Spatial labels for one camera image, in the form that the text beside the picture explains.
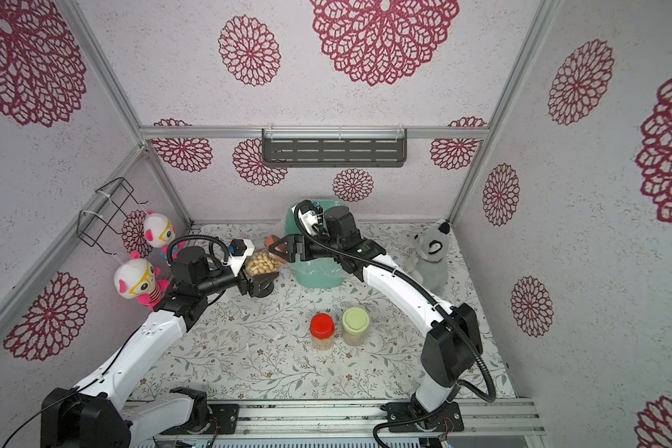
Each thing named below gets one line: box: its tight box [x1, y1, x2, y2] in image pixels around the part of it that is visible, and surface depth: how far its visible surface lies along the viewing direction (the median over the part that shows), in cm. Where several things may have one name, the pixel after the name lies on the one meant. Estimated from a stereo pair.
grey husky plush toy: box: [407, 221, 451, 293], surface depth 92 cm
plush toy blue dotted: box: [143, 210, 188, 260], surface depth 96 cm
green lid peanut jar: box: [341, 307, 370, 347], surface depth 80 cm
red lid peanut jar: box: [309, 313, 336, 351], surface depth 81 cm
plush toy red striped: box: [113, 250, 170, 311], surface depth 82 cm
